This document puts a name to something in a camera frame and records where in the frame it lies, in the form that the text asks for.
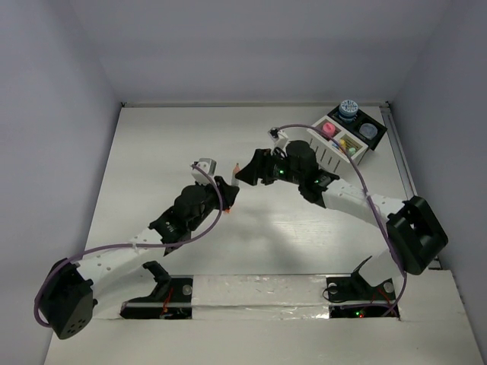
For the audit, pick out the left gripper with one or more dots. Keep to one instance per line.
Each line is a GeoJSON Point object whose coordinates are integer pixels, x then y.
{"type": "Point", "coordinates": [226, 191]}

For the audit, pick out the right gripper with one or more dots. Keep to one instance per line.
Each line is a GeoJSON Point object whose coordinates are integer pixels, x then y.
{"type": "Point", "coordinates": [259, 167]}

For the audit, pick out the orange marker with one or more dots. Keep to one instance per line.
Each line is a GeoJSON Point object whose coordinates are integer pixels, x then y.
{"type": "Point", "coordinates": [234, 179]}

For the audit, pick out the pink cap bottle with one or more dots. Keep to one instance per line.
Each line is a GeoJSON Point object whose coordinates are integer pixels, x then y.
{"type": "Point", "coordinates": [329, 129]}

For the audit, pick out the blue lid jar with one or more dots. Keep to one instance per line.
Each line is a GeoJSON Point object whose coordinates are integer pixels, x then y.
{"type": "Point", "coordinates": [348, 110]}

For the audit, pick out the clear jar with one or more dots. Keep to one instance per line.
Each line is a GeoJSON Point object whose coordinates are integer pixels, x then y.
{"type": "Point", "coordinates": [368, 130]}

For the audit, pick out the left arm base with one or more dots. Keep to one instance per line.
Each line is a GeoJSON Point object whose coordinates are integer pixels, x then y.
{"type": "Point", "coordinates": [171, 297]}

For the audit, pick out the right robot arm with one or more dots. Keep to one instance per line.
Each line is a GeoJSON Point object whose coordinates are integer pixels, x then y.
{"type": "Point", "coordinates": [413, 234]}

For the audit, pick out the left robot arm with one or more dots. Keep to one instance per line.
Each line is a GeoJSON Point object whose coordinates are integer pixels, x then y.
{"type": "Point", "coordinates": [68, 296]}

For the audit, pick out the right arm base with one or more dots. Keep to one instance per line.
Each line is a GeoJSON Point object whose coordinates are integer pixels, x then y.
{"type": "Point", "coordinates": [353, 297]}

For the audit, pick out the black and white organizer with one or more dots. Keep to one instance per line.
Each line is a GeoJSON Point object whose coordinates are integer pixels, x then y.
{"type": "Point", "coordinates": [333, 160]}

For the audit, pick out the foil tape strip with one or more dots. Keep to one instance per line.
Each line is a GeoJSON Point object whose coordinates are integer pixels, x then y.
{"type": "Point", "coordinates": [259, 297]}

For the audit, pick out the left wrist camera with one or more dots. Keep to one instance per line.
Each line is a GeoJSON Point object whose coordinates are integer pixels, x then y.
{"type": "Point", "coordinates": [203, 170]}

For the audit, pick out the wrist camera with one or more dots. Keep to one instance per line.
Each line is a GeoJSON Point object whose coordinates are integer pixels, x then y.
{"type": "Point", "coordinates": [203, 170]}
{"type": "Point", "coordinates": [279, 138]}

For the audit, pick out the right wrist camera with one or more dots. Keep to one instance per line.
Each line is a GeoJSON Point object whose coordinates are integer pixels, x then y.
{"type": "Point", "coordinates": [279, 138]}

